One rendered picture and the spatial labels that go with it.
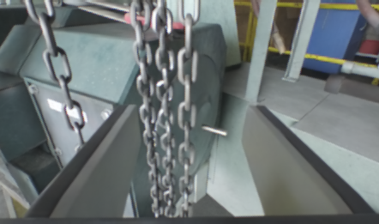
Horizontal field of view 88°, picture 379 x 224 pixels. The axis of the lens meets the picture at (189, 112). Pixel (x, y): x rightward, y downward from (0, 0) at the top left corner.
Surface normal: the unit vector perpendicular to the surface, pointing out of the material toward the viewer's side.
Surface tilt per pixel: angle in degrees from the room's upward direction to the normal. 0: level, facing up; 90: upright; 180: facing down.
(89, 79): 45
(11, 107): 90
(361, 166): 90
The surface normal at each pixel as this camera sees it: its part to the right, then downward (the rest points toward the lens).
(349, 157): -0.73, 0.32
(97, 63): -0.32, -0.32
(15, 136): 0.88, 0.24
